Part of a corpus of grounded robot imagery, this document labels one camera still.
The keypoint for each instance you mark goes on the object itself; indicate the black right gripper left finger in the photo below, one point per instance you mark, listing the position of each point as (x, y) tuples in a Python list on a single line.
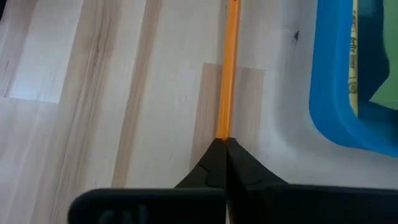
[(208, 171)]

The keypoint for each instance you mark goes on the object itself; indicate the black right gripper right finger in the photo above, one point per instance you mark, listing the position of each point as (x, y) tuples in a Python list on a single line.
[(248, 174)]

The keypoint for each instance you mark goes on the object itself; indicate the orange pencil with red eraser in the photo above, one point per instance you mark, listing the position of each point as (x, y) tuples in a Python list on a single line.
[(228, 71)]

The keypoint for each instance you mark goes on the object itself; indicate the blue plastic pencil case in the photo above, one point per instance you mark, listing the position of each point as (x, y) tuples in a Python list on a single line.
[(329, 93)]

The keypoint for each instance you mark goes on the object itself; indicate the green sticky note pad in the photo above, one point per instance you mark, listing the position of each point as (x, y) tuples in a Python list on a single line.
[(390, 46)]

